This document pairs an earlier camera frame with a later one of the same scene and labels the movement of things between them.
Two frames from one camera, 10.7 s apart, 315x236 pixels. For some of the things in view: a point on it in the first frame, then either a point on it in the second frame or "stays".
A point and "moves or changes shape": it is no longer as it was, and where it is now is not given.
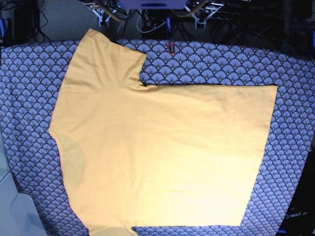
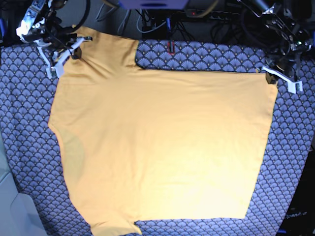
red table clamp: [169, 46] stays
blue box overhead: [153, 4] stays
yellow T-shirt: [138, 155] moves or changes shape
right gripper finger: [100, 18] to [54, 72]
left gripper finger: [197, 21] to [284, 42]
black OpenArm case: [299, 219] stays
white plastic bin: [19, 215] stays
